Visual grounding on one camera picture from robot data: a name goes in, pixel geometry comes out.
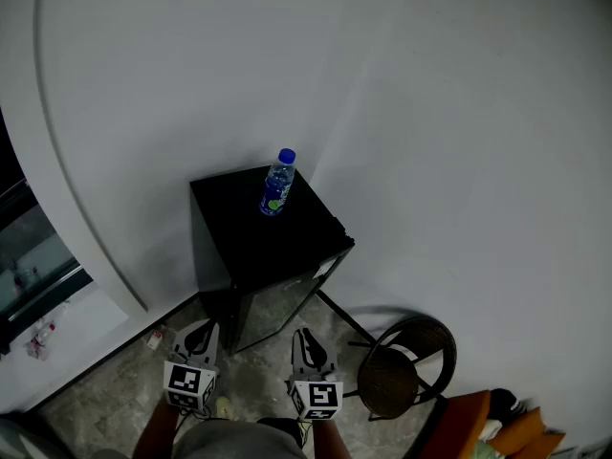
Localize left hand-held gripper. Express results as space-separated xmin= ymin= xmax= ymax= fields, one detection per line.
xmin=163 ymin=321 xmax=220 ymax=409

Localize person's left forearm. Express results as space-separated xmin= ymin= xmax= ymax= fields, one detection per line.
xmin=133 ymin=402 xmax=181 ymax=459

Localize person's right forearm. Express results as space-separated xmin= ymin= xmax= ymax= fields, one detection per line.
xmin=310 ymin=418 xmax=353 ymax=459

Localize dark framed window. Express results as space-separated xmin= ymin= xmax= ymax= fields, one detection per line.
xmin=0 ymin=107 xmax=95 ymax=356

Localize large orange cushion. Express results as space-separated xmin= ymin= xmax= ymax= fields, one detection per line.
xmin=429 ymin=389 xmax=492 ymax=459

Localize white rounded seat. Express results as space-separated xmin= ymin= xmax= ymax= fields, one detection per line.
xmin=0 ymin=416 xmax=64 ymax=459

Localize person's grey shirt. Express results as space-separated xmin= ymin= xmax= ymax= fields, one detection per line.
xmin=174 ymin=418 xmax=308 ymax=459

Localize black white striped garment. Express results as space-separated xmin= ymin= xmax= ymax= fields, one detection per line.
xmin=490 ymin=387 xmax=530 ymax=420

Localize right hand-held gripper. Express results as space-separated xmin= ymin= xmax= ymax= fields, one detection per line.
xmin=287 ymin=328 xmax=344 ymax=422

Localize crumpled clear plastic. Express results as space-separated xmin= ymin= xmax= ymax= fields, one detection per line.
xmin=24 ymin=339 xmax=52 ymax=362

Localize dark wicker chair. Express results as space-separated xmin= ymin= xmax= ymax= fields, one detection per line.
xmin=342 ymin=317 xmax=458 ymax=423

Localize black mini fridge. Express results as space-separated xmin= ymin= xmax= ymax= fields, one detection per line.
xmin=188 ymin=164 xmax=356 ymax=348

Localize blue cap water bottle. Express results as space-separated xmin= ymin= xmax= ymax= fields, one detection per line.
xmin=258 ymin=147 xmax=297 ymax=218

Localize small orange cushion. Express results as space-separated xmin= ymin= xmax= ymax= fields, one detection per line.
xmin=487 ymin=406 xmax=547 ymax=453
xmin=518 ymin=430 xmax=568 ymax=459

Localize person's black shorts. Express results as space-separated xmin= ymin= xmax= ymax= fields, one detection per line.
xmin=257 ymin=417 xmax=305 ymax=448

